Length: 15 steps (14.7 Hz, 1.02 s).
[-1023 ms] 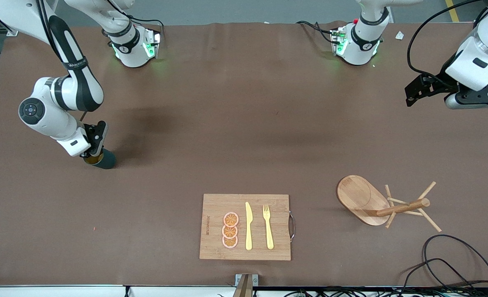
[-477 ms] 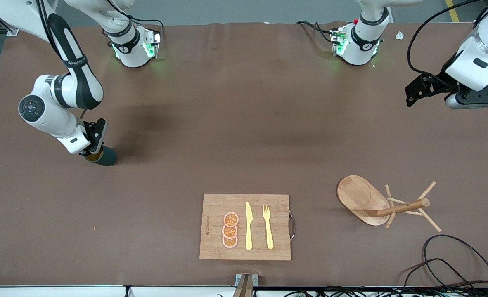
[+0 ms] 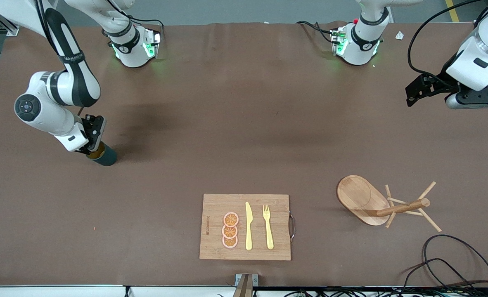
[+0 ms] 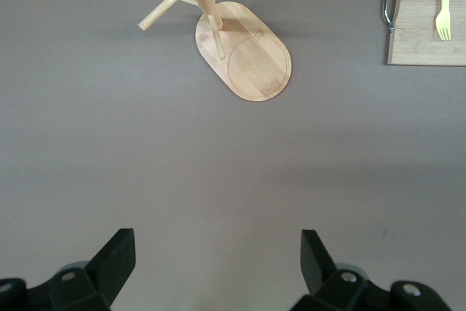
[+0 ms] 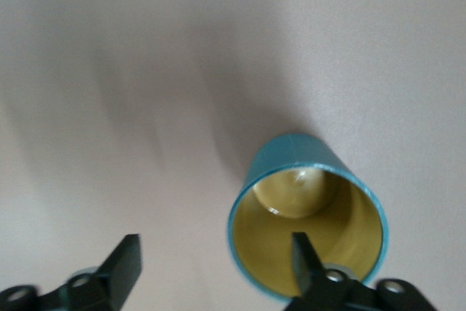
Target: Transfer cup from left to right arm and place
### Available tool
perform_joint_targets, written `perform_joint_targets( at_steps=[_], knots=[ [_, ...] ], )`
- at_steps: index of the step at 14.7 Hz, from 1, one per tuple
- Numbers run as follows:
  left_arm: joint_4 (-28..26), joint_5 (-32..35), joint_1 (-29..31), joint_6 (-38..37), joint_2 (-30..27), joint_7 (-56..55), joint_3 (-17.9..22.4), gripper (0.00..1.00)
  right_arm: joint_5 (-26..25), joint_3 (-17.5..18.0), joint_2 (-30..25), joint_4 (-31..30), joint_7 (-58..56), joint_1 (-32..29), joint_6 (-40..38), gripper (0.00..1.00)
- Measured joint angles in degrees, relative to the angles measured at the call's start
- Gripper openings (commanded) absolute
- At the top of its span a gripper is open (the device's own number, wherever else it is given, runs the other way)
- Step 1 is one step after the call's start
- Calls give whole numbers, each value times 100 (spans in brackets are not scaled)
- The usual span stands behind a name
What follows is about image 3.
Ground dark teal ribbed cup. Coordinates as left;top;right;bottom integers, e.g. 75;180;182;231
86;141;118;167

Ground yellow plastic knife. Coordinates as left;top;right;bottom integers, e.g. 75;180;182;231
244;201;254;251

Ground yellow plastic fork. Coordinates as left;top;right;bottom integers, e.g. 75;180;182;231
262;204;275;250

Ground metal table bracket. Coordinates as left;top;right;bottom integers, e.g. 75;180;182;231
232;273;259;297

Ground tangled black cables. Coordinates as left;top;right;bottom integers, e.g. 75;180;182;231
283;288;488;297

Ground black looped cable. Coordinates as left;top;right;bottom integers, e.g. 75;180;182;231
400;257;481;297
422;234;488;292

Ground wooden mug tree stand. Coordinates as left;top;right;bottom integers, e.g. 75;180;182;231
336;174;442;233

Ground bamboo cutting board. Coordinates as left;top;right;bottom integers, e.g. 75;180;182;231
199;193;296;262

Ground black base cable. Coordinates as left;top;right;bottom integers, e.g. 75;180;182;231
295;20;338;45
123;14;165;34

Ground aluminium frame profile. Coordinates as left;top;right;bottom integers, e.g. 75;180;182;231
0;8;21;37

